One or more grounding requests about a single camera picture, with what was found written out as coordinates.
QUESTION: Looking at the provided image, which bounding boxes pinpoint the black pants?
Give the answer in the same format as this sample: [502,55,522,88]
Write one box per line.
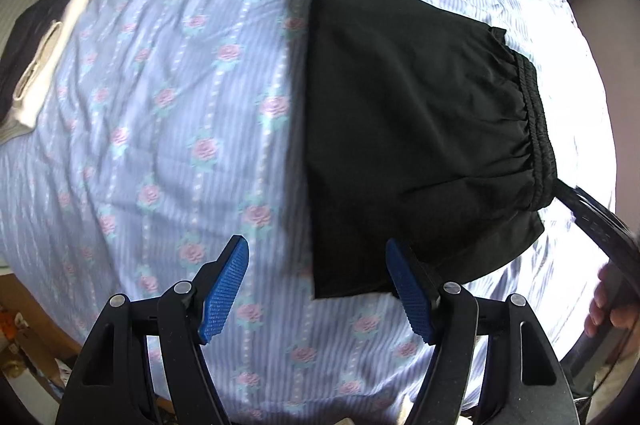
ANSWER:
[304,0,557,298]

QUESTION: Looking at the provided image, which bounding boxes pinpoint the person's right hand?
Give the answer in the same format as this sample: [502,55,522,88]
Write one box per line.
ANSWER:
[584,263,639,348]

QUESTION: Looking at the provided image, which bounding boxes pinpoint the blue floral bed sheet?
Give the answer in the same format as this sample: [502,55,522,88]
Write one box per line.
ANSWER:
[1,0,616,424]

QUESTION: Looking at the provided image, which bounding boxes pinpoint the folded black garment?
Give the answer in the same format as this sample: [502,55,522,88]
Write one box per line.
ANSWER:
[0,0,70,119]

